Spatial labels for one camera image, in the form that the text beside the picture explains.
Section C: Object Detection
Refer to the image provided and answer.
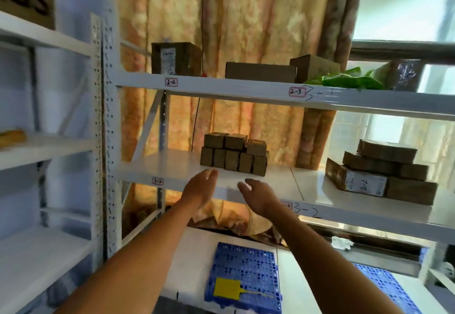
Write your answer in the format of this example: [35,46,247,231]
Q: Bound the person's right hand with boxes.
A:
[237,178,285,218]

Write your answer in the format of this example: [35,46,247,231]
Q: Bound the person's left hand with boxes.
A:
[181,169,219,210]

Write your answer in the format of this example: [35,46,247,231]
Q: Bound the white metal shelving rack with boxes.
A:
[91,4,455,314]

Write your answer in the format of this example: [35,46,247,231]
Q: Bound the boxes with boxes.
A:
[200,132,270,177]

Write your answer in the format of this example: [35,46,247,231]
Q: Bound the blue plastic pallet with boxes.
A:
[204,241,283,311]
[352,262,424,314]

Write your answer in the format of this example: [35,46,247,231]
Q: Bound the yellow tag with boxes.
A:
[213,277,274,300]

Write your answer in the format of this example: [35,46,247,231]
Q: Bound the dark cardboard box white label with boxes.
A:
[152,42,202,76]

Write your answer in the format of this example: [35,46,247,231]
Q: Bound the person's left forearm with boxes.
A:
[53,196,203,314]

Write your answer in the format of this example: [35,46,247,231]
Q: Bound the person's right forearm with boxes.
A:
[259,207,402,314]

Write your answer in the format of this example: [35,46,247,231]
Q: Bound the white crumpled tissue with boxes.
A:
[331,236,355,251]

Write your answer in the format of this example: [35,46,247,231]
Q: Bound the green plastic bag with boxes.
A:
[305,67,384,91]

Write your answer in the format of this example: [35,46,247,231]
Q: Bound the white metal storage rack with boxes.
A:
[0,9,107,314]

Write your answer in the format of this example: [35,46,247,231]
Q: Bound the shiny wrapped brown parcel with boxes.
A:
[373,58,426,93]

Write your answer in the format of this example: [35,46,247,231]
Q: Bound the yellow flat bundle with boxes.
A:
[0,129,27,149]

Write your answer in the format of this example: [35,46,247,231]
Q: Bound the thin black cable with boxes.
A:
[191,96,200,151]

